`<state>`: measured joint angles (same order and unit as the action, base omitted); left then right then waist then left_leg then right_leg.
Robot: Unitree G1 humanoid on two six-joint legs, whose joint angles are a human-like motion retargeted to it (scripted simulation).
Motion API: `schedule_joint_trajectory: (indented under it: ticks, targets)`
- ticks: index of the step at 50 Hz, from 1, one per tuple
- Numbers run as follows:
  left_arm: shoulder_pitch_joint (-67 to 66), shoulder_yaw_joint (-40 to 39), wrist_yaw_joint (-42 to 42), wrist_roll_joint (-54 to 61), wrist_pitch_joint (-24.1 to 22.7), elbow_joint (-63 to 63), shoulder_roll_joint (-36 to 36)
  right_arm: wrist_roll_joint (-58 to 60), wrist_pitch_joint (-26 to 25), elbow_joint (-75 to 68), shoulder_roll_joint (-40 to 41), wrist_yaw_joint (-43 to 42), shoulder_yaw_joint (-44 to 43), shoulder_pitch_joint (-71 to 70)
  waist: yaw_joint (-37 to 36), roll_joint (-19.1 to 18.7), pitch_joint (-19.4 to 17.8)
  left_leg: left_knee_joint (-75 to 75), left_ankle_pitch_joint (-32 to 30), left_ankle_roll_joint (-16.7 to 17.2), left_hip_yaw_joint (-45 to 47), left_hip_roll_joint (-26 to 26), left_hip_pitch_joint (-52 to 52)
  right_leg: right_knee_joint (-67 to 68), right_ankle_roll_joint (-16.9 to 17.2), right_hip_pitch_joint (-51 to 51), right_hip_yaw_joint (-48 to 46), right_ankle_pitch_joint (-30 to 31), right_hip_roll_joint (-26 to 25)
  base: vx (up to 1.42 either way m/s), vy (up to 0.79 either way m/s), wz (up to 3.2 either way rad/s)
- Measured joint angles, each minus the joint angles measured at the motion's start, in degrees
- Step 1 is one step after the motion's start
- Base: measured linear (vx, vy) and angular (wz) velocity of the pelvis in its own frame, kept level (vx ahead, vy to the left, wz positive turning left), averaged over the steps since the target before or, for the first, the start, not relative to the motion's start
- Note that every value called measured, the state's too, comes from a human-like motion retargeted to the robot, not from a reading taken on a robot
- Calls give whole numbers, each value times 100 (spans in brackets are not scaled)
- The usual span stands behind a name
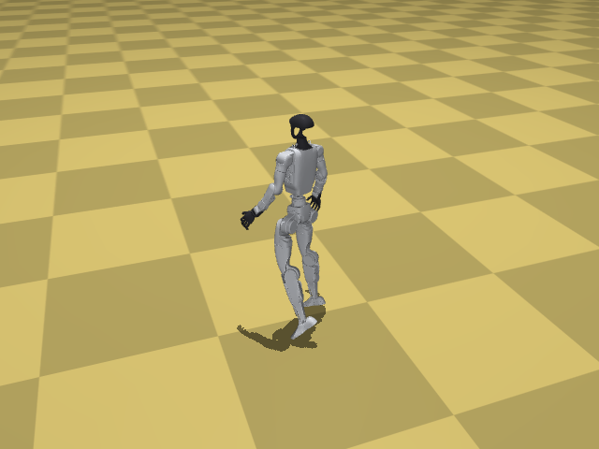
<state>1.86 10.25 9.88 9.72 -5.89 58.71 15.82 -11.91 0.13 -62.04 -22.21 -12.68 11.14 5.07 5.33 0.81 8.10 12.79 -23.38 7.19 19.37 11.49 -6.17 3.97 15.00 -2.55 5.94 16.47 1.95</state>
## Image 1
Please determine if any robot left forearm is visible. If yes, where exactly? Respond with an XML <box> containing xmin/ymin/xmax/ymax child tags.
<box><xmin>254</xmin><ymin>183</ymin><xmax>275</xmax><ymax>215</ymax></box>

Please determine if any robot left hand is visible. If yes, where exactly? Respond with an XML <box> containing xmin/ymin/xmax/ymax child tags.
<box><xmin>240</xmin><ymin>208</ymin><xmax>263</xmax><ymax>230</ymax></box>

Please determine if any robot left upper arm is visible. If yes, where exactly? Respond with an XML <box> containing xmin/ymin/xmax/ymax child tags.
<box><xmin>273</xmin><ymin>151</ymin><xmax>294</xmax><ymax>196</ymax></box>

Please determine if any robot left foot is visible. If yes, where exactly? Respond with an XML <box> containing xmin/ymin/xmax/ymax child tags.
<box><xmin>290</xmin><ymin>316</ymin><xmax>317</xmax><ymax>340</ymax></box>

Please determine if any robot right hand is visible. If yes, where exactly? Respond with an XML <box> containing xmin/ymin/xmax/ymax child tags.
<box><xmin>306</xmin><ymin>193</ymin><xmax>321</xmax><ymax>211</ymax></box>

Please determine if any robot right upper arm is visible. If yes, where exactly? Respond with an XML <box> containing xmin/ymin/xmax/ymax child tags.
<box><xmin>314</xmin><ymin>144</ymin><xmax>328</xmax><ymax>181</ymax></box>

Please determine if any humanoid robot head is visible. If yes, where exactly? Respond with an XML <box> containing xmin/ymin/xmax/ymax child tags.
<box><xmin>289</xmin><ymin>114</ymin><xmax>314</xmax><ymax>151</ymax></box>

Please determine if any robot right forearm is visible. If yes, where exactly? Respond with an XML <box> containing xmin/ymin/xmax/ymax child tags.
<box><xmin>312</xmin><ymin>177</ymin><xmax>327</xmax><ymax>198</ymax></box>

